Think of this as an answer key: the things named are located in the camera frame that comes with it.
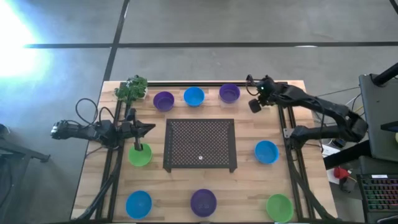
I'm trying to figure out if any black diagonal bar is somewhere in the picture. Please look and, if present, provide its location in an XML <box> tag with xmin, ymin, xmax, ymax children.
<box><xmin>323</xmin><ymin>139</ymin><xmax>373</xmax><ymax>170</ymax></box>

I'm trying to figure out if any small red object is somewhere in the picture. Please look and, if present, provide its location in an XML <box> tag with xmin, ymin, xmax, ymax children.
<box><xmin>333</xmin><ymin>166</ymin><xmax>351</xmax><ymax>180</ymax></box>

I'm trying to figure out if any black perforated metal rack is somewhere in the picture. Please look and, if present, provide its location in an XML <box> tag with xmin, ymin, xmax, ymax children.
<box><xmin>162</xmin><ymin>118</ymin><xmax>238</xmax><ymax>174</ymax></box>

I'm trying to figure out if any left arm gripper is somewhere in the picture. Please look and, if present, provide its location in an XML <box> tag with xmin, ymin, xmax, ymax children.
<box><xmin>120</xmin><ymin>108</ymin><xmax>156</xmax><ymax>152</ymax></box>

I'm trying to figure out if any dark grey flat panel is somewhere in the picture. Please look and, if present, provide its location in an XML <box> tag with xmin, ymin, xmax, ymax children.
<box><xmin>359</xmin><ymin>73</ymin><xmax>398</xmax><ymax>162</ymax></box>

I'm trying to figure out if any black aluminium frame rail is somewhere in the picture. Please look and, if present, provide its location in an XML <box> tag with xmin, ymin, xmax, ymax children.
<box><xmin>76</xmin><ymin>81</ymin><xmax>131</xmax><ymax>222</ymax></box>
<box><xmin>277</xmin><ymin>81</ymin><xmax>332</xmax><ymax>222</ymax></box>

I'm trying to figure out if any white paper sheet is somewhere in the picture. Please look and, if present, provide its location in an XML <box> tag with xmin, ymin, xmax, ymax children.
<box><xmin>322</xmin><ymin>144</ymin><xmax>341</xmax><ymax>158</ymax></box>

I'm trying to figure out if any black metal stand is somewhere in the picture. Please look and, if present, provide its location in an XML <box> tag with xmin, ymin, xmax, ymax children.
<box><xmin>0</xmin><ymin>123</ymin><xmax>51</xmax><ymax>224</ymax></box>

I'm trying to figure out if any green plant in white pot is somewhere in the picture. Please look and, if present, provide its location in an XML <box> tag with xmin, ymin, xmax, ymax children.
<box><xmin>114</xmin><ymin>75</ymin><xmax>149</xmax><ymax>105</ymax></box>

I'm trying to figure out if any purple plastic mini bowl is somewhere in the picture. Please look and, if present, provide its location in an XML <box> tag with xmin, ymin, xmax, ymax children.
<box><xmin>190</xmin><ymin>188</ymin><xmax>218</xmax><ymax>218</ymax></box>
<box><xmin>152</xmin><ymin>90</ymin><xmax>175</xmax><ymax>113</ymax></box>
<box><xmin>218</xmin><ymin>83</ymin><xmax>241</xmax><ymax>105</ymax></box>

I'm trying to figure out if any blue plastic mini bowl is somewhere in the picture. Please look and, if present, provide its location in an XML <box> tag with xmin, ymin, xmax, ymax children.
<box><xmin>125</xmin><ymin>190</ymin><xmax>153</xmax><ymax>220</ymax></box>
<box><xmin>183</xmin><ymin>86</ymin><xmax>206</xmax><ymax>108</ymax></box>
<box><xmin>254</xmin><ymin>139</ymin><xmax>280</xmax><ymax>165</ymax></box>

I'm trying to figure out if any black looped cable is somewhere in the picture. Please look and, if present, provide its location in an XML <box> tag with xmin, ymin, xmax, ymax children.
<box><xmin>98</xmin><ymin>106</ymin><xmax>116</xmax><ymax>125</ymax></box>
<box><xmin>76</xmin><ymin>98</ymin><xmax>100</xmax><ymax>127</ymax></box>

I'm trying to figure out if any backlit laptop keyboard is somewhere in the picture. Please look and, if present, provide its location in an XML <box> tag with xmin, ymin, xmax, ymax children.
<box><xmin>356</xmin><ymin>173</ymin><xmax>398</xmax><ymax>223</ymax></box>

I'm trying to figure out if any green plastic mini bowl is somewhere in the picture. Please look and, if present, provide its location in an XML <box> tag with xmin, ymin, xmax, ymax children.
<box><xmin>266</xmin><ymin>194</ymin><xmax>295</xmax><ymax>223</ymax></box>
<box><xmin>128</xmin><ymin>142</ymin><xmax>153</xmax><ymax>167</ymax></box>

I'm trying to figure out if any black round pole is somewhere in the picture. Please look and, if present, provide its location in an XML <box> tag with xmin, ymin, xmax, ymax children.
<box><xmin>372</xmin><ymin>62</ymin><xmax>398</xmax><ymax>86</ymax></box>

